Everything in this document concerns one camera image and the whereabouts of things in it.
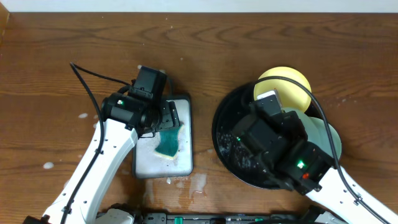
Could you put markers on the rectangular black soap tray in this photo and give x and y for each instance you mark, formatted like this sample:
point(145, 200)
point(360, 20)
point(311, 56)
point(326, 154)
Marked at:
point(146, 163)

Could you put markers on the yellow plate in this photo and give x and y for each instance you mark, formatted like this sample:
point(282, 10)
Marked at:
point(289, 94)

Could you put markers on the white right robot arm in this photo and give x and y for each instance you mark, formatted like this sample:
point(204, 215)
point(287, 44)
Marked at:
point(342, 195)

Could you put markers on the green and yellow sponge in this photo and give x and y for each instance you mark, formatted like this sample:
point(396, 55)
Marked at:
point(168, 145)

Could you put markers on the round black tray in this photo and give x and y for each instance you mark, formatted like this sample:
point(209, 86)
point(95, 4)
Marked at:
point(233, 156)

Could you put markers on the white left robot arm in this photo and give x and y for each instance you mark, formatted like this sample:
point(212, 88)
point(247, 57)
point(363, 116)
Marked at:
point(81, 198)

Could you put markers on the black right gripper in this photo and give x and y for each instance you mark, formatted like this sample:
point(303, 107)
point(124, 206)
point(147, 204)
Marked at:
point(285, 114)

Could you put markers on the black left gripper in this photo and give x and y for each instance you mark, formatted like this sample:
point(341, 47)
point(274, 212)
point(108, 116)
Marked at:
point(171, 115)

